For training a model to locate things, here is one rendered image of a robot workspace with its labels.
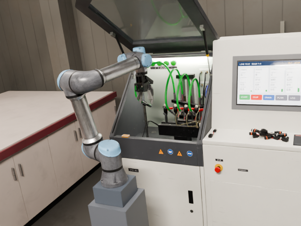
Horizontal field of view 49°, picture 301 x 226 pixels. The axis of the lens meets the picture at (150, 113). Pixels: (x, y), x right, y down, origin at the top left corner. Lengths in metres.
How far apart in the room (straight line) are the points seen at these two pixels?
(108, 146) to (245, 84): 0.99
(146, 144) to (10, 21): 3.78
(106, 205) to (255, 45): 1.34
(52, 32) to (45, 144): 1.88
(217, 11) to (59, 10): 2.00
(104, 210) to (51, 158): 1.59
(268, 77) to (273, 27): 1.72
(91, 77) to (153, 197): 1.15
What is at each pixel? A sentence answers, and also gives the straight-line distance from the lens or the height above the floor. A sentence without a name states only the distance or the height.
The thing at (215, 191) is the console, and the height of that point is 0.62.
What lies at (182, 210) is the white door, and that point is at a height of 0.43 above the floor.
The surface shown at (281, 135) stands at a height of 1.00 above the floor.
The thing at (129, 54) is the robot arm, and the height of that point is 1.56.
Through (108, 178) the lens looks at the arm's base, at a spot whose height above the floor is 0.95.
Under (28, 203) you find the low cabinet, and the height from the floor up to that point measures 0.26.
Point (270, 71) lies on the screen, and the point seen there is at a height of 1.34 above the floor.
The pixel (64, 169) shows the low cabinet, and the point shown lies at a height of 0.32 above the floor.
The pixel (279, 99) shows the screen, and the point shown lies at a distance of 2.20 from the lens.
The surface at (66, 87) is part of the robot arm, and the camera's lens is 1.73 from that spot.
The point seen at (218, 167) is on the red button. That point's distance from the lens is 2.12.
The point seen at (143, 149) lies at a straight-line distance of 2.31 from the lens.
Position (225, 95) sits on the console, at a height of 1.19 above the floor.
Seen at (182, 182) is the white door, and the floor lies 0.65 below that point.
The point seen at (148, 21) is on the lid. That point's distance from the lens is 2.20.
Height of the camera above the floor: 1.80
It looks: 17 degrees down
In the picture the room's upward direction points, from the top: 6 degrees counter-clockwise
